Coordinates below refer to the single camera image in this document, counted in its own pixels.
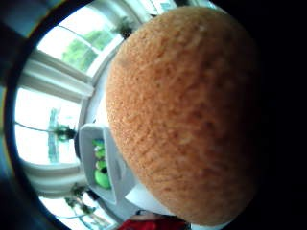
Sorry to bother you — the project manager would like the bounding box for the small green fruit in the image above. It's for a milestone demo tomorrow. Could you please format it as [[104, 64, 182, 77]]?
[[95, 159, 108, 172], [94, 147, 106, 160]]

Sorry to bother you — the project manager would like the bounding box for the large green fruit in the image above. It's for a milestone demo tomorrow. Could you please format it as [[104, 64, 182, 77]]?
[[93, 169, 112, 190]]

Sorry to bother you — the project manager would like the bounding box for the potted green plant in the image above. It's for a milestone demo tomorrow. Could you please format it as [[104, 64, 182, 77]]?
[[114, 16, 137, 40]]

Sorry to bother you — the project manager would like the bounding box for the the person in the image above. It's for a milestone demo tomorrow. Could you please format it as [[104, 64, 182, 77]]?
[[116, 214, 192, 230]]

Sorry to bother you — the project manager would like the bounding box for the white framed window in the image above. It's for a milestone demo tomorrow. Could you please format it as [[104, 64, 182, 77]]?
[[37, 194, 120, 230], [35, 5, 127, 75], [13, 87, 83, 166]]

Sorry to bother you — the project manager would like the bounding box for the orange fruit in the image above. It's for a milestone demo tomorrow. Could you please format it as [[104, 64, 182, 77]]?
[[105, 5, 261, 227]]

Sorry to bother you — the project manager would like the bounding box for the leafy green plant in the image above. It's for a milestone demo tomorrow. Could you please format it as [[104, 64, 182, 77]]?
[[64, 184, 98, 216]]

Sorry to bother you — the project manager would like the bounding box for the grey open box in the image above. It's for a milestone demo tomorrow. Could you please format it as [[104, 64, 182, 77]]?
[[78, 123, 139, 206]]

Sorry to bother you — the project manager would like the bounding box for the hanging green plant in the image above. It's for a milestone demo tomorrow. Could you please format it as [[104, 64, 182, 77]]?
[[54, 124, 78, 143]]

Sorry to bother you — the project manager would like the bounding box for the green and blue fruit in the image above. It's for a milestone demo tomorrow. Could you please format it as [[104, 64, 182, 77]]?
[[91, 137, 106, 149]]

